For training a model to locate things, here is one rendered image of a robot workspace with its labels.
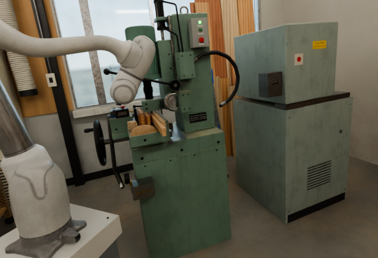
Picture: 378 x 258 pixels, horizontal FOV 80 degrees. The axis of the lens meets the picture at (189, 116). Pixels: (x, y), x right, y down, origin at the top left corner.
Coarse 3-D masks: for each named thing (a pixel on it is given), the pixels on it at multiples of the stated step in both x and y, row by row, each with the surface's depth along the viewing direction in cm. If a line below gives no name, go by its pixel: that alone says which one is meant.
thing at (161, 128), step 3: (153, 114) 144; (153, 117) 135; (153, 120) 135; (156, 120) 127; (156, 123) 123; (159, 123) 120; (156, 126) 125; (159, 126) 115; (162, 126) 113; (159, 129) 117; (162, 129) 110; (165, 129) 110; (162, 132) 110; (165, 132) 110; (162, 135) 111; (165, 135) 111
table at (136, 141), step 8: (112, 136) 133; (120, 136) 134; (128, 136) 135; (136, 136) 116; (144, 136) 117; (152, 136) 118; (160, 136) 120; (168, 136) 121; (136, 144) 116; (144, 144) 118
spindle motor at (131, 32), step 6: (126, 30) 129; (132, 30) 126; (138, 30) 126; (144, 30) 127; (150, 30) 129; (126, 36) 130; (132, 36) 127; (150, 36) 130; (156, 48) 137; (156, 54) 136; (156, 60) 135; (150, 66) 132; (156, 66) 136; (150, 72) 133; (156, 72) 136; (150, 78) 133; (156, 78) 136
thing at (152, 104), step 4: (144, 100) 143; (148, 100) 141; (152, 100) 141; (156, 100) 142; (160, 100) 143; (144, 104) 140; (148, 104) 141; (152, 104) 142; (156, 104) 142; (144, 108) 141; (148, 108) 141; (152, 108) 142; (156, 108) 143; (160, 108) 144; (164, 108) 145
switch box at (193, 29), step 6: (192, 18) 126; (198, 18) 127; (204, 18) 128; (192, 24) 126; (198, 24) 127; (204, 24) 128; (192, 30) 127; (198, 30) 128; (204, 30) 129; (192, 36) 128; (198, 36) 128; (204, 36) 130; (192, 42) 129; (198, 42) 129; (204, 42) 130
